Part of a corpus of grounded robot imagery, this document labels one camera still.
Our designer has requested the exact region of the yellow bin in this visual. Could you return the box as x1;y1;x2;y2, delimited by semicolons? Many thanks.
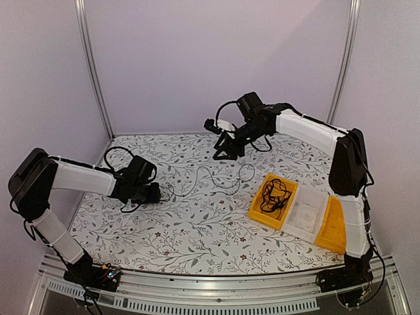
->
248;173;298;230
314;196;347;255

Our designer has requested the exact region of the yellow bin far right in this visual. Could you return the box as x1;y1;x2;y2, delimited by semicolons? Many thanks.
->
314;196;347;255

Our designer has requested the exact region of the thin black cable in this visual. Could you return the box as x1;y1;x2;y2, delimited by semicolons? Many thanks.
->
262;180;293;221

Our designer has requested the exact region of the dark blue thin cable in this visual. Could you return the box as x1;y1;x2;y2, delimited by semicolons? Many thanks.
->
163;163;257;198

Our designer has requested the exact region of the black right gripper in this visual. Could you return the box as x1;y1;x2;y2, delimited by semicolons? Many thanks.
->
214;120;269;159

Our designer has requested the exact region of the translucent white bin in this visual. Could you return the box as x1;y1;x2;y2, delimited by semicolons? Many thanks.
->
281;186;329;243

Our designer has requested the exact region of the aluminium frame post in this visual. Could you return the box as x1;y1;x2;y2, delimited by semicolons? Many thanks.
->
74;0;115;140
326;0;361;125

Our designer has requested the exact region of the floral patterned table cloth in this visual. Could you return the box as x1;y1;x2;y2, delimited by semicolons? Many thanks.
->
70;134;343;275

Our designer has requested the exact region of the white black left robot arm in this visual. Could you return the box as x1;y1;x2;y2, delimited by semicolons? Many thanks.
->
7;148;161;287

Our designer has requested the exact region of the thick black cable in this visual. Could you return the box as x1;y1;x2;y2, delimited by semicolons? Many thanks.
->
259;178;292;214

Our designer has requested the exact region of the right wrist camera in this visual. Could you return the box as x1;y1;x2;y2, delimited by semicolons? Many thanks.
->
204;119;236;135

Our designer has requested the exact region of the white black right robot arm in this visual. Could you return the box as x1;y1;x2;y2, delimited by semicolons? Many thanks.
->
204;92;375;292

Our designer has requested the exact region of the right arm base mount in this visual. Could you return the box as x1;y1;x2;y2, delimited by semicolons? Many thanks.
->
315;261;386;310

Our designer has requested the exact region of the aluminium front rail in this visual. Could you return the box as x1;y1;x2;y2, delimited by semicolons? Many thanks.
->
29;254;411;314

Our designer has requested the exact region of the right aluminium frame post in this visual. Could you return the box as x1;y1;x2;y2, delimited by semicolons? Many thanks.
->
326;0;361;125

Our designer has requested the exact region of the yellow bin nearest centre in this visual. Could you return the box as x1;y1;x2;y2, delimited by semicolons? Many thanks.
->
248;173;298;230

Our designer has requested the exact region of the left aluminium frame post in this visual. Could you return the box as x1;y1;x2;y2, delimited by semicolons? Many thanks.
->
74;0;115;140

